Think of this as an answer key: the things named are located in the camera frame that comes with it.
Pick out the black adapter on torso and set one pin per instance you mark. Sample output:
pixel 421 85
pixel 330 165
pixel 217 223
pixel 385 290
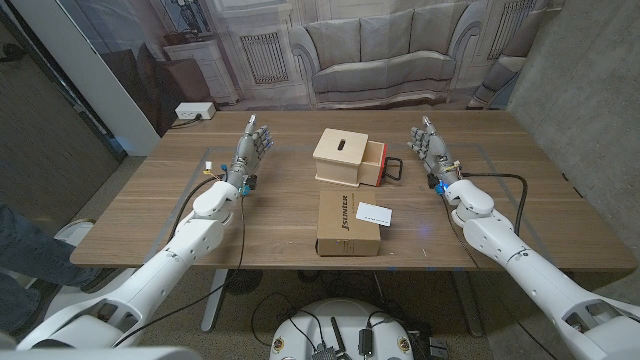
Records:
pixel 365 342

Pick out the brown cardboard package box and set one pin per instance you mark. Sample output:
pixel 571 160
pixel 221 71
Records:
pixel 340 235

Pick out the black antenna on torso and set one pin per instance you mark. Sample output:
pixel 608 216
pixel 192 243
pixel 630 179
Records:
pixel 338 337

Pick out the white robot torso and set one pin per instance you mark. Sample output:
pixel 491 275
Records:
pixel 345 320

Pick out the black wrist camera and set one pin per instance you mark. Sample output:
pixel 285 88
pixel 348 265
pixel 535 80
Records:
pixel 433 181
pixel 251 182

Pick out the white plastic card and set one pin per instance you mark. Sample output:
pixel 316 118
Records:
pixel 374 214

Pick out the white table leg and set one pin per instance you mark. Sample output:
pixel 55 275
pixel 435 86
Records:
pixel 214 300

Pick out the wooden drawer with red front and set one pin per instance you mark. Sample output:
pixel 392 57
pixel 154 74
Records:
pixel 372 167

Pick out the black round vented disc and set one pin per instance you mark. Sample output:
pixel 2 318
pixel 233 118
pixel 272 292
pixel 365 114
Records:
pixel 244 281

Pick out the person in blue jeans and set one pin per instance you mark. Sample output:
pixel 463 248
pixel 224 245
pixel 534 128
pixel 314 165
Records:
pixel 30 250

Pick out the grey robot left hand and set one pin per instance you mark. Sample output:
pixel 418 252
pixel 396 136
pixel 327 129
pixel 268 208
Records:
pixel 247 152

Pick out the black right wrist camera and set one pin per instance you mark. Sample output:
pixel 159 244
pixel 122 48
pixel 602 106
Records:
pixel 433 181

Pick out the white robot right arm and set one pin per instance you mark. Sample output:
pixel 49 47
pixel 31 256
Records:
pixel 525 270

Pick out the light wooden box with slot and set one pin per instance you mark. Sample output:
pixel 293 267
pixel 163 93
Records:
pixel 340 150

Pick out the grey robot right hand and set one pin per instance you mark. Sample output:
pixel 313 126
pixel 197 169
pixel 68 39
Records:
pixel 435 152

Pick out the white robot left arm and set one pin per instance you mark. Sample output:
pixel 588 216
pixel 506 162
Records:
pixel 170 255

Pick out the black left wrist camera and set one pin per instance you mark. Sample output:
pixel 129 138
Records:
pixel 251 182

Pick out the white power strip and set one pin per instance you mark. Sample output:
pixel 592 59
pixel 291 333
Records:
pixel 195 110

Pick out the printed sofa room backdrop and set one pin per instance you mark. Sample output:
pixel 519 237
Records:
pixel 380 50

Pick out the white mobile base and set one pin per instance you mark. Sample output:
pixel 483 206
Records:
pixel 75 232

